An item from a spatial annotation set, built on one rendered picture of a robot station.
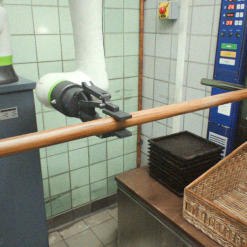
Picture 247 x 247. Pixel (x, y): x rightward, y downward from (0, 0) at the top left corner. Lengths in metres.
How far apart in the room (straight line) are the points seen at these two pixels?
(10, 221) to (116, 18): 1.39
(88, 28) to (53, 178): 1.34
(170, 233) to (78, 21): 0.98
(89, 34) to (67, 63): 0.97
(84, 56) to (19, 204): 0.62
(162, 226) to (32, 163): 0.67
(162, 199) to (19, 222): 0.66
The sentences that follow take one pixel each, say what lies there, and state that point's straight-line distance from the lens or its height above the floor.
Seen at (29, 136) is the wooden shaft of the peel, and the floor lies 1.21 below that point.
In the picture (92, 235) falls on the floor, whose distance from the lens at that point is 2.15.
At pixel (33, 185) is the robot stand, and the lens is 1.17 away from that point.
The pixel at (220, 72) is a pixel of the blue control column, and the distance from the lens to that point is 1.63.
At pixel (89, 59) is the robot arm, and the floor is 1.29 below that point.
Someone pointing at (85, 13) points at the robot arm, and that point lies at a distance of 0.89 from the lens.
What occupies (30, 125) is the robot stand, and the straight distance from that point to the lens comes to 1.08.
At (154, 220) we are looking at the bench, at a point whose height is 0.50.
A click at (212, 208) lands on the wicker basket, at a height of 0.72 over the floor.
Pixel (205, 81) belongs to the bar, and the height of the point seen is 1.16.
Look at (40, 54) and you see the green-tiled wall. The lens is 1.79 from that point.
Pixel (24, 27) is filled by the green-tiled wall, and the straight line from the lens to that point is 1.75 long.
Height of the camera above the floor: 1.40
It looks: 19 degrees down
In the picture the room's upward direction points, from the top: straight up
